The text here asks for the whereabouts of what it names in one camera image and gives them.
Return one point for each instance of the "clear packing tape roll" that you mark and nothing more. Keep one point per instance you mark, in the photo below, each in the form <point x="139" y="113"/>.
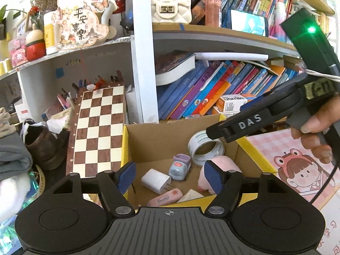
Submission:
<point x="201" y="148"/>

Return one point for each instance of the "red white round doll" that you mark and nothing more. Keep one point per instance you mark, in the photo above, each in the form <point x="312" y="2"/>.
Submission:
<point x="35" y="44"/>

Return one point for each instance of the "brown leather shoe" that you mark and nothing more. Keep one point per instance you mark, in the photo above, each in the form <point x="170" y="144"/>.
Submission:
<point x="47" y="149"/>

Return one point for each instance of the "white charger plug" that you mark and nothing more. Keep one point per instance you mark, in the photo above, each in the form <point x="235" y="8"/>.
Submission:
<point x="156" y="181"/>

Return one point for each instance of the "yellow cardboard box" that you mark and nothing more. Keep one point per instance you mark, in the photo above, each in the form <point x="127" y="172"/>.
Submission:
<point x="171" y="154"/>

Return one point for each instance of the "black tracker with green light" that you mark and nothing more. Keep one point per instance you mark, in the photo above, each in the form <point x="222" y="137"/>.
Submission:
<point x="311" y="43"/>

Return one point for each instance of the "person right hand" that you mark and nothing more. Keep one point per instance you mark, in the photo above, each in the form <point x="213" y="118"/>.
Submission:
<point x="327" y="115"/>

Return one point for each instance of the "pink eraser case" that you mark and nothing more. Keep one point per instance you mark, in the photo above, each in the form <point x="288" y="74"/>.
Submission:
<point x="169" y="197"/>

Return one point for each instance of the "ceramic cat ornament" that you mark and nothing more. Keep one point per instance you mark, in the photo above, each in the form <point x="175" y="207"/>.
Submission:
<point x="83" y="23"/>

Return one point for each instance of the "white soap block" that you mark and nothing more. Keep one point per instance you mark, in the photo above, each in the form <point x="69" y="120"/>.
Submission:
<point x="190" y="195"/>

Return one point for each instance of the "upper orange white box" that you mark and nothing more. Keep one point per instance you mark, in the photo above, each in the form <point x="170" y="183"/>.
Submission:
<point x="230" y="103"/>

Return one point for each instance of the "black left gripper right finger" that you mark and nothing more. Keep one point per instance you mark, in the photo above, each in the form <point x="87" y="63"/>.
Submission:
<point x="263" y="211"/>

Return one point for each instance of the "wooden chessboard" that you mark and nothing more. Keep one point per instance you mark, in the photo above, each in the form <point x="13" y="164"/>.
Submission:
<point x="96" y="133"/>

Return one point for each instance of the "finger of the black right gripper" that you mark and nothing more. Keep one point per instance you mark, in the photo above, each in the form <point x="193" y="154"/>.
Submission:
<point x="278" y="103"/>

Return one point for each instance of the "pink checkered desk mat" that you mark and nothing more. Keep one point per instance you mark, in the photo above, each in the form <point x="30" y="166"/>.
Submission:
<point x="300" y="170"/>

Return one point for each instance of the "white quilted handbag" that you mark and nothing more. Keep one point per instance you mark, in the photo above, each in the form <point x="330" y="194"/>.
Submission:
<point x="171" y="11"/>

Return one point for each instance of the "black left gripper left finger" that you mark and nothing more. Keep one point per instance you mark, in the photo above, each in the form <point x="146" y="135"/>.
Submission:
<point x="75" y="212"/>

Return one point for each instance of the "pink spray bottle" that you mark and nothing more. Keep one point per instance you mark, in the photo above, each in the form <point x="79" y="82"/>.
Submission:
<point x="213" y="13"/>

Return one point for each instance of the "pink plush pig toy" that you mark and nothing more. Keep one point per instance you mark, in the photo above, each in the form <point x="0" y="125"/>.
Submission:
<point x="212" y="177"/>

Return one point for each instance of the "small purple toy car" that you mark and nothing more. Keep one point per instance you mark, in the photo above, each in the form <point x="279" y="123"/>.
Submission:
<point x="180" y="167"/>

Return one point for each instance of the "white bookshelf frame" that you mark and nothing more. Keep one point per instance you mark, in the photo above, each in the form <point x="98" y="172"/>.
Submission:
<point x="41" y="80"/>

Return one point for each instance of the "row of colourful books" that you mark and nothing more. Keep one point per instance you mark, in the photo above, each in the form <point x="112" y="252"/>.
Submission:
<point x="190" y="83"/>

